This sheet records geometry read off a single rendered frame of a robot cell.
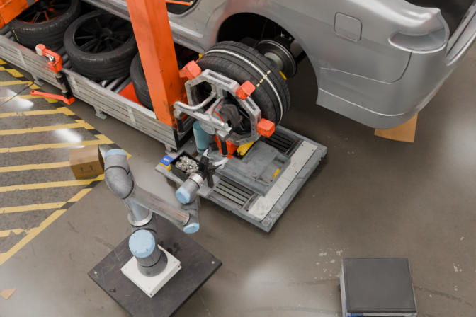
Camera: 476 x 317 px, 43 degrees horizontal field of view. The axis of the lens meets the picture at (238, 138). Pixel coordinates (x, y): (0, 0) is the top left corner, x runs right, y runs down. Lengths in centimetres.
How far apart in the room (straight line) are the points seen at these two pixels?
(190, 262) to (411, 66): 177
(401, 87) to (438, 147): 135
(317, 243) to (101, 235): 152
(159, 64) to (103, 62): 117
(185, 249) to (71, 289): 86
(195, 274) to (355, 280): 96
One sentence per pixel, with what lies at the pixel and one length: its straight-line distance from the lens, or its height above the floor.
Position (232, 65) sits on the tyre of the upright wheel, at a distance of 361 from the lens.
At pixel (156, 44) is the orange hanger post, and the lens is 367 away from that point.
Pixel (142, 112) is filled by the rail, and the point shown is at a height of 38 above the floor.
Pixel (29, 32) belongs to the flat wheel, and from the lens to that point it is 539.
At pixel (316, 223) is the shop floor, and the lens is 429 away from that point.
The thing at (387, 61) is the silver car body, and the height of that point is 133.
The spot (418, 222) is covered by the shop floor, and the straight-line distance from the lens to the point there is 439.
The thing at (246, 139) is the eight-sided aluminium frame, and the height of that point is 70.
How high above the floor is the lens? 365
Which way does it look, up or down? 50 degrees down
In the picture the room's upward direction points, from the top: 6 degrees counter-clockwise
